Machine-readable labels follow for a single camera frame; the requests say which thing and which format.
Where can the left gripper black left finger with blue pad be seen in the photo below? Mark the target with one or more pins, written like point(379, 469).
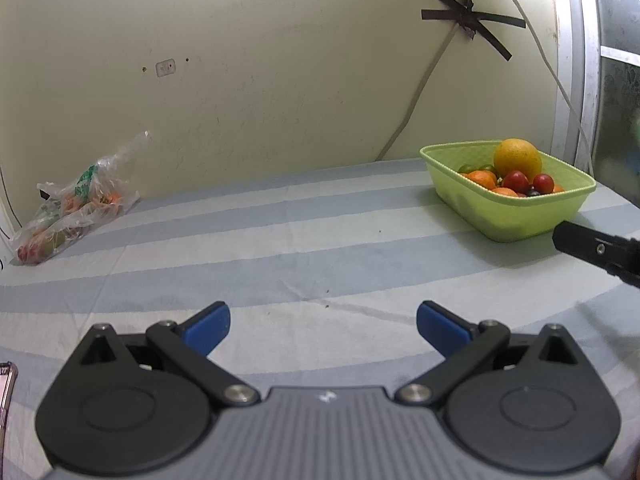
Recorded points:
point(125, 404)

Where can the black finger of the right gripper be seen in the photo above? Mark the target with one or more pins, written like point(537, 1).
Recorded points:
point(582, 243)

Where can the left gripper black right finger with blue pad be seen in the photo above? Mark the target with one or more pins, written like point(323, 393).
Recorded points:
point(525, 403)

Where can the large yellow citrus fruit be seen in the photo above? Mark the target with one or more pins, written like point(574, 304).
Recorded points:
point(517, 155)

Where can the plastic bag with fruits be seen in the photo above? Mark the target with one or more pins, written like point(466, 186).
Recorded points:
point(69, 212)

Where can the red cherry tomato lower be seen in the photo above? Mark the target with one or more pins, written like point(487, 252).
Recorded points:
point(543, 184)

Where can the red cherry tomato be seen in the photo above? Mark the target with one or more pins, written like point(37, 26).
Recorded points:
point(516, 181)
point(543, 184)

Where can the light green plastic basket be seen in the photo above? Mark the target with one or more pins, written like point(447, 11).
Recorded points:
point(503, 218)

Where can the red cherry tomato upper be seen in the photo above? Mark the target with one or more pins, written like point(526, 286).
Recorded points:
point(516, 181)

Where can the orange tangerine at back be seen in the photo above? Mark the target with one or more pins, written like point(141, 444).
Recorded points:
point(505, 192)

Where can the large orange tangerine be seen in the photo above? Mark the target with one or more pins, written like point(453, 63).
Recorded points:
point(484, 178)

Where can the green round fruit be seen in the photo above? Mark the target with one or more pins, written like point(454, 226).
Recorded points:
point(467, 169)

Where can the black tape cross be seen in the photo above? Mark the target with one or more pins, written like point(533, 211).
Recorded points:
point(472, 21)

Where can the window frame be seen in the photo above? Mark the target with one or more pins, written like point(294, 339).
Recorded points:
point(598, 63)

